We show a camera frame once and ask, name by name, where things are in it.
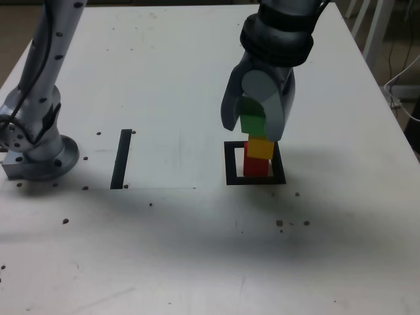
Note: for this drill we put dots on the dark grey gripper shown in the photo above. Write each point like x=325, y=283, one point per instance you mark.
x=272, y=70

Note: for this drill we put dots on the green cube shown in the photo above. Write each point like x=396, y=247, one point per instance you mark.
x=252, y=124

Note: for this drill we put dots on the yellow cube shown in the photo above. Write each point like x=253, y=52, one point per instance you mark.
x=260, y=149

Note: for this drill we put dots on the red cube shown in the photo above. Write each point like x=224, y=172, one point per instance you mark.
x=256, y=167

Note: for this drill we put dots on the black tape square outline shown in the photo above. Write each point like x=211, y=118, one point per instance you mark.
x=229, y=164

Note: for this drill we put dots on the black tape strip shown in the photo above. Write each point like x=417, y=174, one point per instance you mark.
x=120, y=157

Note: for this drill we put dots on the white furniture frame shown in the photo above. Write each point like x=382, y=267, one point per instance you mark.
x=377, y=26

